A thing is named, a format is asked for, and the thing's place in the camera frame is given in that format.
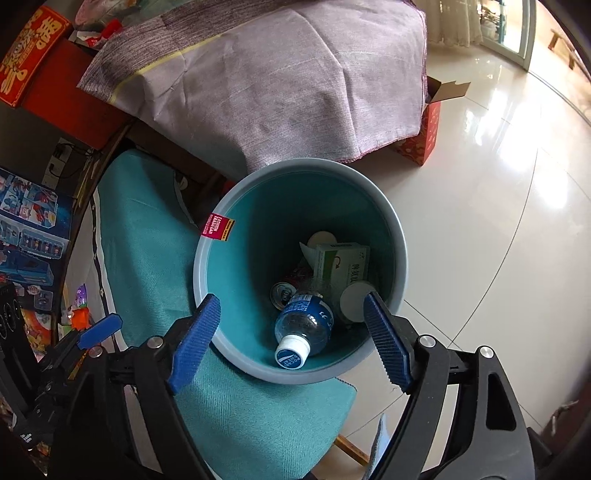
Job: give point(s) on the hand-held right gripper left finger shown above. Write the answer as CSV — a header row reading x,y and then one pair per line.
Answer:
x,y
194,344

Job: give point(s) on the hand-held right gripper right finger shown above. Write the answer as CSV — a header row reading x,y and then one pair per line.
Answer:
x,y
388,344

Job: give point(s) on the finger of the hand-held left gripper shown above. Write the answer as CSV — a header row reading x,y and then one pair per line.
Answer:
x,y
99,331

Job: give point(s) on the orange plastic snack cup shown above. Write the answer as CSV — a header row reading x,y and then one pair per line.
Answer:
x,y
81,318

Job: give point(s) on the purple green snack cup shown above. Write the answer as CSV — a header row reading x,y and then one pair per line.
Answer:
x,y
81,295

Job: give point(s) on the pink paper cup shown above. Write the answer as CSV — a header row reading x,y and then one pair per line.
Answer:
x,y
355,302

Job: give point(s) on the blue label plastic water bottle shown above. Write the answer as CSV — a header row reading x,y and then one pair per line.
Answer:
x,y
304,323

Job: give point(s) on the white green medicine box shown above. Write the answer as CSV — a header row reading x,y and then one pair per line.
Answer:
x,y
341,263

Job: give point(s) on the red soda can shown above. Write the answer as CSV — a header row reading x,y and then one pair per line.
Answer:
x,y
282,293

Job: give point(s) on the red foil snack bag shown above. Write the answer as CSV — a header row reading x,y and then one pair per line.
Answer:
x,y
302,275

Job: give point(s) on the teal trash bin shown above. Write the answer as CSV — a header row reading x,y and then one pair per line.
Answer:
x,y
258,221

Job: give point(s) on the striped teal yellow grey blanket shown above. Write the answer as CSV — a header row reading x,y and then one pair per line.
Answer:
x,y
147,258

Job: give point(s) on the blue toy box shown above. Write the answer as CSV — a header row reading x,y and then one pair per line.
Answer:
x,y
27,221

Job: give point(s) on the red patterned cardboard box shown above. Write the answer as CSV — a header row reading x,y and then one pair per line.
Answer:
x,y
420,138

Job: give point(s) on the red gift bag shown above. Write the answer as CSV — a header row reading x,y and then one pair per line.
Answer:
x,y
74,101

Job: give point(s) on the purple cloth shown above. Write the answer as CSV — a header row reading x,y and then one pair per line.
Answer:
x,y
277,83

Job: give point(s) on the red gold printed box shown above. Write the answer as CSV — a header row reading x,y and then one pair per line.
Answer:
x,y
32,55

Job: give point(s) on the pink white plastic bag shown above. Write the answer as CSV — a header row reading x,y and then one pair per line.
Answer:
x,y
101,25

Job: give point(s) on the white lace curtain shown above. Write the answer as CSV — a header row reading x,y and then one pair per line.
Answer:
x,y
455,21

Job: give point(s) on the wooden bench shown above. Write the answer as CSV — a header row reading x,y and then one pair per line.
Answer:
x,y
563,44

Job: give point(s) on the wall socket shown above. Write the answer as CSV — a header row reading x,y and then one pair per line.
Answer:
x,y
60,164

